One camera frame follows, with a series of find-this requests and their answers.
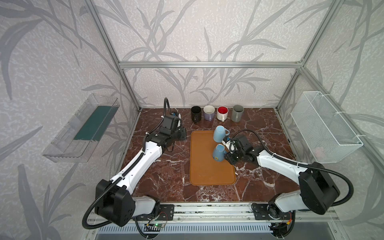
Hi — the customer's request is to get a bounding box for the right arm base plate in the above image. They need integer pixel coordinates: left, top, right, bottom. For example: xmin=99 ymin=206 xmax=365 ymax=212
xmin=251 ymin=203 xmax=291 ymax=221

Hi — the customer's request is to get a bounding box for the aluminium front rail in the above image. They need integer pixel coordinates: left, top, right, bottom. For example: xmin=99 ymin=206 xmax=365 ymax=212
xmin=86 ymin=201 xmax=343 ymax=224

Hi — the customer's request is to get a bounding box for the clear plastic wall bin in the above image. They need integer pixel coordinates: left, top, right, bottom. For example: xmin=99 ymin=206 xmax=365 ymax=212
xmin=42 ymin=94 xmax=120 ymax=163

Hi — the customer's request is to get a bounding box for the lilac mug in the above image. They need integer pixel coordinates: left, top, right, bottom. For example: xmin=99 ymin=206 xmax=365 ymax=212
xmin=203 ymin=105 xmax=216 ymax=121

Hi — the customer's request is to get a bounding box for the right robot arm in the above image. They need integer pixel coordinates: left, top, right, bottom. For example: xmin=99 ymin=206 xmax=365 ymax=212
xmin=219 ymin=130 xmax=355 ymax=220

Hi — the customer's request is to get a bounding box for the light blue mug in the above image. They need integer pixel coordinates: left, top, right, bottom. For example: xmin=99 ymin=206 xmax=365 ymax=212
xmin=213 ymin=126 xmax=230 ymax=143

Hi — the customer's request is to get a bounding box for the blue dotted floral mug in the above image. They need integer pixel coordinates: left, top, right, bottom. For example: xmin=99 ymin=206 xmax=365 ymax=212
xmin=213 ymin=144 xmax=227 ymax=162

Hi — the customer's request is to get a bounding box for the orange rectangular tray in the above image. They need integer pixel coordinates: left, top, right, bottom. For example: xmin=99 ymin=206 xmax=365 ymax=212
xmin=190 ymin=131 xmax=236 ymax=186

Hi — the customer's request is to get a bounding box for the grey mug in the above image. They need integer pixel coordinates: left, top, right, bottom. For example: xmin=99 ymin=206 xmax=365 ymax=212
xmin=231 ymin=105 xmax=244 ymax=123

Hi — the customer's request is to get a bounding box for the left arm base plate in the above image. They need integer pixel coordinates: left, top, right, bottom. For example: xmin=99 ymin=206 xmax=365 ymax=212
xmin=154 ymin=204 xmax=175 ymax=221

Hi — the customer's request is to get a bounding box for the black mug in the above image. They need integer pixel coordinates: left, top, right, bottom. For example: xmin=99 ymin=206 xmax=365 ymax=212
xmin=191 ymin=106 xmax=202 ymax=124

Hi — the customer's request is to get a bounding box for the white wire mesh basket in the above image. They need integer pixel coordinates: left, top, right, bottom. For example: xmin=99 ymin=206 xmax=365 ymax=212
xmin=291 ymin=91 xmax=364 ymax=164

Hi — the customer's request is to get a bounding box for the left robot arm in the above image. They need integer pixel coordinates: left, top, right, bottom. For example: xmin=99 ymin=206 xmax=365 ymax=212
xmin=82 ymin=99 xmax=187 ymax=230

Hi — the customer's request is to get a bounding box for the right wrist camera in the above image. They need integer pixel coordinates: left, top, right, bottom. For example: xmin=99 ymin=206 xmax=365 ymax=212
xmin=225 ymin=140 xmax=237 ymax=154

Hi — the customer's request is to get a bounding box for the white mug red inside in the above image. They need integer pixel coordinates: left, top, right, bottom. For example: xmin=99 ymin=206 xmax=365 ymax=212
xmin=217 ymin=106 xmax=229 ymax=122

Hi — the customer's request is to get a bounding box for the green circuit board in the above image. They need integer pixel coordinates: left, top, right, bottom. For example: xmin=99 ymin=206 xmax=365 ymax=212
xmin=145 ymin=223 xmax=167 ymax=232

